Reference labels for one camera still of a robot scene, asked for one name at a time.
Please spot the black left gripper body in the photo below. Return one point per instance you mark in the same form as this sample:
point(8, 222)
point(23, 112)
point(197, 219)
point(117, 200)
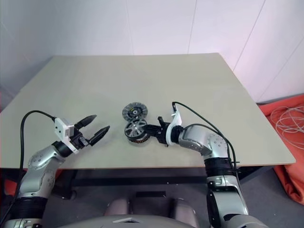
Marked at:
point(79, 140)

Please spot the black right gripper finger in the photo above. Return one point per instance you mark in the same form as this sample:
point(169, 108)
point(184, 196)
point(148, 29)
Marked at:
point(149, 129)

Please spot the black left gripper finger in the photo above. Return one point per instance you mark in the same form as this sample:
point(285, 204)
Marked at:
point(86, 121)
point(99, 135)

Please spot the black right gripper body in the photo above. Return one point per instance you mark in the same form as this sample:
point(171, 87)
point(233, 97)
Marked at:
point(162, 134)

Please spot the grey motor base with windings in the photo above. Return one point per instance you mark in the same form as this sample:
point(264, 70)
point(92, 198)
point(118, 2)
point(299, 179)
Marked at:
point(133, 130)

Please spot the round silver motor cover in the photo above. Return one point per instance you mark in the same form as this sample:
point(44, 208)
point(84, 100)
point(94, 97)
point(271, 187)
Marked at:
point(140, 111)

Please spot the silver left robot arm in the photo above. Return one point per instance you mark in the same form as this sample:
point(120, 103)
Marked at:
point(38, 161)

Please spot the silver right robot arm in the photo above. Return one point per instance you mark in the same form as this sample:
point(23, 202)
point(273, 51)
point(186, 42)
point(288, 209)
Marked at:
point(197, 137)

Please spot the black flat bar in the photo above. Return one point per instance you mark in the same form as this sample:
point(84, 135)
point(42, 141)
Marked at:
point(150, 194)

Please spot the orange padded mat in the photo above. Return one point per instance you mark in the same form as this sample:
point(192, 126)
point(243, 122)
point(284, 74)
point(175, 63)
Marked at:
point(8, 187)
point(292, 180)

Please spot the grey robot chest plate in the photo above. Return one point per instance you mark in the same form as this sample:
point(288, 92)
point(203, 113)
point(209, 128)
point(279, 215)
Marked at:
point(123, 223)

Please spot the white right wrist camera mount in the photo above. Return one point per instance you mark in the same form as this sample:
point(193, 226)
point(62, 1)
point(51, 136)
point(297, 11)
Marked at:
point(175, 122)

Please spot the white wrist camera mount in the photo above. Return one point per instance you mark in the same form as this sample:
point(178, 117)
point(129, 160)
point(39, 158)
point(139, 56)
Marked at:
point(175, 122)
point(60, 128)

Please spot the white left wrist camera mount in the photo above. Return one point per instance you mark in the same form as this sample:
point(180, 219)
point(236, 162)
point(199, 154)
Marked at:
point(60, 128)

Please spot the black table frame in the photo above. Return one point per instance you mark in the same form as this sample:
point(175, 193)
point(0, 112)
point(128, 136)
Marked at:
point(142, 177)

